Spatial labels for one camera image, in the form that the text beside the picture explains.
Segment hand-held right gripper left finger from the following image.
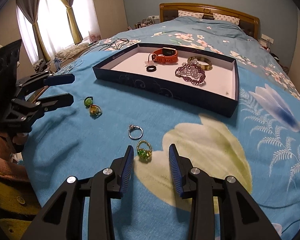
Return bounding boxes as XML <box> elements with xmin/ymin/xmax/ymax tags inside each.
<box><xmin>27</xmin><ymin>144</ymin><xmax>135</xmax><ymax>240</ymax></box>

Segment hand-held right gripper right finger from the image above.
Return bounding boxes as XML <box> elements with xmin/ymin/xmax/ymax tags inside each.
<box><xmin>168</xmin><ymin>143</ymin><xmax>282</xmax><ymax>240</ymax></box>

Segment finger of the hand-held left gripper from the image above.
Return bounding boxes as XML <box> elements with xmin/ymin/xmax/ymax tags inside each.
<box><xmin>29</xmin><ymin>71</ymin><xmax>75</xmax><ymax>93</ymax></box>
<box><xmin>27</xmin><ymin>93</ymin><xmax>74</xmax><ymax>117</ymax></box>

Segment gold wire green ring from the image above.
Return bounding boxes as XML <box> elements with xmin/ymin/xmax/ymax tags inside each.
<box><xmin>136</xmin><ymin>140</ymin><xmax>152</xmax><ymax>161</ymax></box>

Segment amber bead ring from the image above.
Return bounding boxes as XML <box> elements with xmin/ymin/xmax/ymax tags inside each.
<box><xmin>89</xmin><ymin>104</ymin><xmax>102</xmax><ymax>117</ymax></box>

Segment silver ring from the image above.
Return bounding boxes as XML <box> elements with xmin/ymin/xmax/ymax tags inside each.
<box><xmin>129</xmin><ymin>124</ymin><xmax>143</xmax><ymax>140</ymax></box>

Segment dark blue shallow box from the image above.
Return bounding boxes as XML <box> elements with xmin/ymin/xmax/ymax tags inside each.
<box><xmin>92</xmin><ymin>42</ymin><xmax>240</xmax><ymax>118</ymax></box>

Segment purple beaded bracelet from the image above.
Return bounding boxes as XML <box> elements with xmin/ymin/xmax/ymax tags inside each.
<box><xmin>175</xmin><ymin>63</ymin><xmax>206</xmax><ymax>86</ymax></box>

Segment orange smart watch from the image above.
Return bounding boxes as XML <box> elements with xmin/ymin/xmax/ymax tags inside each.
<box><xmin>150</xmin><ymin>47</ymin><xmax>178</xmax><ymax>63</ymax></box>

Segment amber bangle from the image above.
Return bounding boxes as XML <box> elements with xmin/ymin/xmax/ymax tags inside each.
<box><xmin>187</xmin><ymin>56</ymin><xmax>213</xmax><ymax>72</ymax></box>

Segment person's left forearm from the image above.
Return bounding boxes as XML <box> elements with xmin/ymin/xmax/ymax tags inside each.
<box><xmin>0</xmin><ymin>126</ymin><xmax>28</xmax><ymax>180</ymax></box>

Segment patterned cushion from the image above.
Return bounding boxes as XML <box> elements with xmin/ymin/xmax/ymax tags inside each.
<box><xmin>32</xmin><ymin>59</ymin><xmax>47</xmax><ymax>72</ymax></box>

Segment folded light bedding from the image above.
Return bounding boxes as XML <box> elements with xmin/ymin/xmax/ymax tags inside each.
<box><xmin>56</xmin><ymin>42</ymin><xmax>89</xmax><ymax>57</ymax></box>

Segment blue flower blanket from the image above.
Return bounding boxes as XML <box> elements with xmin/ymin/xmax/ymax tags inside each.
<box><xmin>22</xmin><ymin>45</ymin><xmax>300</xmax><ymax>240</ymax></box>

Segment small pink fan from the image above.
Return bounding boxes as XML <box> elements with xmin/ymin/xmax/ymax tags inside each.
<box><xmin>89</xmin><ymin>31</ymin><xmax>102</xmax><ymax>43</ymax></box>

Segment white sheer curtain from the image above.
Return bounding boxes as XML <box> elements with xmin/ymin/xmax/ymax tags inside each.
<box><xmin>17</xmin><ymin>0</ymin><xmax>75</xmax><ymax>58</ymax></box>

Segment grey and yellow curtain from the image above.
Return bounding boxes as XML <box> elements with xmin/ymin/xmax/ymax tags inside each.
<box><xmin>52</xmin><ymin>0</ymin><xmax>84</xmax><ymax>44</ymax></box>

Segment cosmetics on bedside table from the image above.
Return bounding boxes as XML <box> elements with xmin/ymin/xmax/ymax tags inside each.
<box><xmin>127</xmin><ymin>19</ymin><xmax>160</xmax><ymax>30</ymax></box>

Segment person's yellow buttoned garment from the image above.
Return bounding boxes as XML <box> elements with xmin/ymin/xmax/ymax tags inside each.
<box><xmin>0</xmin><ymin>170</ymin><xmax>44</xmax><ymax>240</ymax></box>

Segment blue floral duvet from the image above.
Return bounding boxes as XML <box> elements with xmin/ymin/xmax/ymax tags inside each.
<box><xmin>100</xmin><ymin>16</ymin><xmax>300</xmax><ymax>100</ymax></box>

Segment white patterned pillow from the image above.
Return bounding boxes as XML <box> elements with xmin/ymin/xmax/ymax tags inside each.
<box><xmin>213</xmin><ymin>13</ymin><xmax>240</xmax><ymax>25</ymax></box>
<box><xmin>178</xmin><ymin>10</ymin><xmax>203</xmax><ymax>19</ymax></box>

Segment wooden headboard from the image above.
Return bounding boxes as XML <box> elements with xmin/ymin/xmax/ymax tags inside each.
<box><xmin>159</xmin><ymin>3</ymin><xmax>261</xmax><ymax>39</ymax></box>

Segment white cable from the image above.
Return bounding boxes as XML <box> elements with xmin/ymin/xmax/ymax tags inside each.
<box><xmin>54</xmin><ymin>57</ymin><xmax>84</xmax><ymax>75</ymax></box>

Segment black cables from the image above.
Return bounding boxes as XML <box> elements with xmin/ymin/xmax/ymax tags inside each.
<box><xmin>97</xmin><ymin>37</ymin><xmax>130</xmax><ymax>53</ymax></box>

